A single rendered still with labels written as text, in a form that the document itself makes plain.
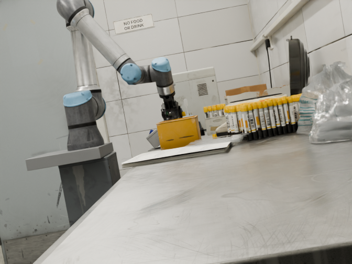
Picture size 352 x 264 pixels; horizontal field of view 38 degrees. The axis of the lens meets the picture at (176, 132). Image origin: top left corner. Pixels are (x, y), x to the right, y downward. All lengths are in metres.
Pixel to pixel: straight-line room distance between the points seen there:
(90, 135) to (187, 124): 0.53
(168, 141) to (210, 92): 0.85
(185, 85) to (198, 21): 1.41
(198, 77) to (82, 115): 0.69
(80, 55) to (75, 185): 0.56
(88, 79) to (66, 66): 1.68
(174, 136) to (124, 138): 2.20
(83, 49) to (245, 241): 1.77
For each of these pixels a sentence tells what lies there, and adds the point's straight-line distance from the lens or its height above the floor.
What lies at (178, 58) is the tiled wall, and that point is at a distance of 3.83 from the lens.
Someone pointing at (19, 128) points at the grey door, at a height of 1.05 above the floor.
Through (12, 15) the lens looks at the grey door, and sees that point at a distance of 4.05.
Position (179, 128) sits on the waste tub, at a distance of 1.68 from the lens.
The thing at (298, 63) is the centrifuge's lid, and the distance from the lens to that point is 1.87.
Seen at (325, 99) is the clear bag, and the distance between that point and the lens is 1.29.
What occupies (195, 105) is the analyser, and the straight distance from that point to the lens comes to 2.50.
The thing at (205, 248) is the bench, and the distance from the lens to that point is 0.54.
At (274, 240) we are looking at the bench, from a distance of 0.53.
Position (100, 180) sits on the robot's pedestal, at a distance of 2.03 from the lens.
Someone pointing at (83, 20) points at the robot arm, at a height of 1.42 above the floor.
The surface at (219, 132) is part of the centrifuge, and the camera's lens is 1.91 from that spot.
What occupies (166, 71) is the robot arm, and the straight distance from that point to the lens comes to 2.14.
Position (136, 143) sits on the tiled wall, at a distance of 3.86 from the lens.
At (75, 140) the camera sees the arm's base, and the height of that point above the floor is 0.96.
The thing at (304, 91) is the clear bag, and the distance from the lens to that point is 1.47.
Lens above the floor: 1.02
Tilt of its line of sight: 3 degrees down
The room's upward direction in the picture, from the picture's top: 10 degrees counter-clockwise
